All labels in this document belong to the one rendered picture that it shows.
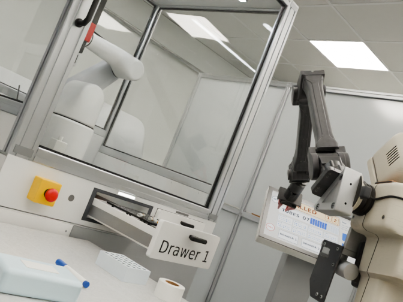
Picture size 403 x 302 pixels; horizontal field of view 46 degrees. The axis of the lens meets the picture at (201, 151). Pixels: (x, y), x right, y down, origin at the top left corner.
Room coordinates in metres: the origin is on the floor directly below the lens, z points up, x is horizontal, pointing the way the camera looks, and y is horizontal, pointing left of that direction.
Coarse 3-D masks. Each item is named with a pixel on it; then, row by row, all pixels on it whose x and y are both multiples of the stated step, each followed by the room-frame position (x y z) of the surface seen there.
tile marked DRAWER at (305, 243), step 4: (304, 240) 2.16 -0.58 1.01; (308, 240) 2.17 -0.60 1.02; (304, 244) 2.15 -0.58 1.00; (308, 244) 2.16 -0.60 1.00; (312, 244) 2.16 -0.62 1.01; (316, 244) 2.17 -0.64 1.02; (308, 248) 2.14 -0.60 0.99; (312, 248) 2.15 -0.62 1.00; (316, 248) 2.15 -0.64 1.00; (320, 248) 2.16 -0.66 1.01
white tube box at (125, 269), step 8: (104, 256) 1.29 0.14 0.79; (112, 256) 1.28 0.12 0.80; (120, 256) 1.33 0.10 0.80; (104, 264) 1.28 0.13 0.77; (112, 264) 1.26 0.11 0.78; (120, 264) 1.24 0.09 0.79; (128, 264) 1.27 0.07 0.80; (136, 264) 1.31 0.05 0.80; (112, 272) 1.25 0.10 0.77; (120, 272) 1.24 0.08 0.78; (128, 272) 1.23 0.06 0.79; (136, 272) 1.25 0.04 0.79; (144, 272) 1.27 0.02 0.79; (128, 280) 1.24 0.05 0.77; (136, 280) 1.26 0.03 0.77; (144, 280) 1.27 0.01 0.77
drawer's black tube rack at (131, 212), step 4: (112, 204) 1.59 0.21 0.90; (116, 204) 1.63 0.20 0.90; (120, 208) 1.57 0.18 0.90; (124, 208) 1.61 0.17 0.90; (128, 208) 1.67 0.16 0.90; (128, 212) 1.54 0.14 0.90; (132, 212) 1.57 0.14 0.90; (136, 212) 1.64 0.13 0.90; (140, 212) 1.69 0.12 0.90; (136, 216) 1.51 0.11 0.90; (148, 216) 1.65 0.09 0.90; (140, 220) 1.72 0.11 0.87; (144, 220) 1.49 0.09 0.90; (148, 220) 1.52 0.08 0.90; (148, 224) 1.49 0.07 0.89
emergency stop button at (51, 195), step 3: (51, 189) 1.39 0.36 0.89; (54, 189) 1.40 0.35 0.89; (48, 192) 1.38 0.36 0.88; (51, 192) 1.39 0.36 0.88; (54, 192) 1.39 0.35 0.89; (57, 192) 1.40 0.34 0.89; (45, 195) 1.39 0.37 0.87; (48, 195) 1.38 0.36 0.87; (51, 195) 1.39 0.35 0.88; (54, 195) 1.40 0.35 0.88; (57, 195) 1.40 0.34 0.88; (48, 198) 1.39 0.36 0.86; (51, 198) 1.39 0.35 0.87; (54, 198) 1.40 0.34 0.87; (51, 201) 1.40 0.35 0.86
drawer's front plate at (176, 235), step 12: (156, 228) 1.37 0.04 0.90; (168, 228) 1.38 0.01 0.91; (180, 228) 1.42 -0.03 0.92; (192, 228) 1.48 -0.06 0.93; (156, 240) 1.36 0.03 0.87; (168, 240) 1.40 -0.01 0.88; (180, 240) 1.44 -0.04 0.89; (216, 240) 1.57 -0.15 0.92; (156, 252) 1.38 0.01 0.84; (180, 252) 1.45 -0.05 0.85; (192, 252) 1.49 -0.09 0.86; (204, 252) 1.54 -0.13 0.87; (192, 264) 1.51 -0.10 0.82; (204, 264) 1.56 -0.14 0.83
